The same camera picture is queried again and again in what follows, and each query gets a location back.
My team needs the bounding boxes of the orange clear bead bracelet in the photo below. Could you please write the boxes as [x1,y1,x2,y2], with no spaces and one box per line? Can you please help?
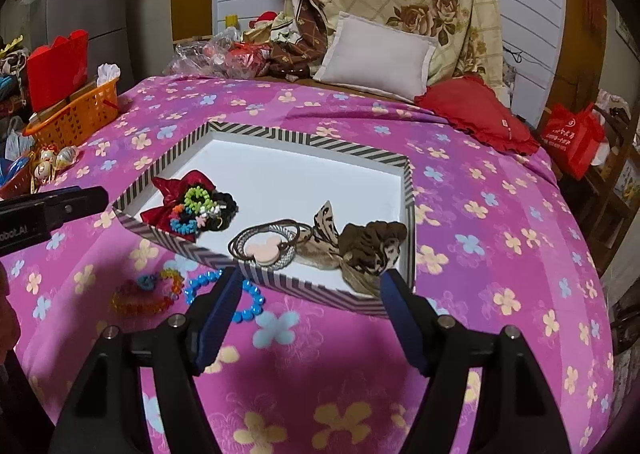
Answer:
[111,269,185,315]

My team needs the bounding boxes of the small orange basket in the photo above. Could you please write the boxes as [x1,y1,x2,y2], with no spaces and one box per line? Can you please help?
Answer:
[0,156,38,199]

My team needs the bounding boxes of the silver grey hair ring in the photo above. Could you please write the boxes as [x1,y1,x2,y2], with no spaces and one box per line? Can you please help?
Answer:
[232,229,302,269]

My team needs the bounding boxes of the pile of colourful cloth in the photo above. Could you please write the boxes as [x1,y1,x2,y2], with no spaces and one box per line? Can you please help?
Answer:
[0,34,31,125]

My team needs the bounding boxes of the striped cardboard box tray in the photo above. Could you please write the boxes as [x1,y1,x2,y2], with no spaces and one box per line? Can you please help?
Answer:
[111,121,417,319]

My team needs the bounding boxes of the black scrunchie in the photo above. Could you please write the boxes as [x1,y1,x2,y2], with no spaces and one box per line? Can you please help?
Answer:
[212,191,240,229]

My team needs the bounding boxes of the blue bead bracelet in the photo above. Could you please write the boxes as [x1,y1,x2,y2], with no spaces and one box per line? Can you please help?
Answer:
[185,270,265,323]

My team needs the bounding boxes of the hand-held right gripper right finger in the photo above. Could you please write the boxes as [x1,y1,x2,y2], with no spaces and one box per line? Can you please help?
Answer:
[380,269,571,454]

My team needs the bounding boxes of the pink mouse hair tie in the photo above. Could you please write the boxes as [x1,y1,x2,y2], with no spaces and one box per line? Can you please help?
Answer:
[227,219,313,267]

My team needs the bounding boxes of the red gift bag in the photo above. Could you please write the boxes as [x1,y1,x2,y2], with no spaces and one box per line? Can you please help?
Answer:
[26,30,90,112]

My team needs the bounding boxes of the red shopping bag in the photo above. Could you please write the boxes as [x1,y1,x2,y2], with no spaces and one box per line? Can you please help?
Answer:
[539,102,606,181]

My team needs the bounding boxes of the red heart cushion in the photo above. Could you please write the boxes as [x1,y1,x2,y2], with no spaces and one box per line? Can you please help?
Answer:
[414,75,541,156]

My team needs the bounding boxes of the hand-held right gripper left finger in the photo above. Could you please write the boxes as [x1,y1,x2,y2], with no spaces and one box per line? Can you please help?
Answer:
[47,266,243,454]

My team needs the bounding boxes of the brown leopard bow scrunchie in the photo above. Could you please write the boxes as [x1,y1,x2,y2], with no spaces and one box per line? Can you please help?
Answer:
[297,200,408,295]

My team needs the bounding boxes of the wooden chair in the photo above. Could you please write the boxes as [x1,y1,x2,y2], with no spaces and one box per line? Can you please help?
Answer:
[582,108,640,235]

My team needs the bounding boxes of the white pillow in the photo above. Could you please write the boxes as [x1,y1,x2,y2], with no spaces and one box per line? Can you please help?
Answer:
[312,11,438,102]

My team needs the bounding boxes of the orange plastic basket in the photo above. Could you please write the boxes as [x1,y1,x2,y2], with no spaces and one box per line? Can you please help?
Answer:
[22,78,121,151]

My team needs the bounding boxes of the red satin bow hair tie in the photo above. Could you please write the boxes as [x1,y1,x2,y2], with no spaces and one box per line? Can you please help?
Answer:
[140,171,221,229]

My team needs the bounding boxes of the purple flowered bedsheet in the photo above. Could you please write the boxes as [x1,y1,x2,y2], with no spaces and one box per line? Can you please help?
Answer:
[0,74,616,454]

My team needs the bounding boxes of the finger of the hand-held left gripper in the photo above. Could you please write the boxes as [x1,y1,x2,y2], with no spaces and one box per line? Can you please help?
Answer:
[49,186,109,231]

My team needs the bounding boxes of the clear plastic bags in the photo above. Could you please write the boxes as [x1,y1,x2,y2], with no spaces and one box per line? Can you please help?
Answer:
[162,28,271,79]

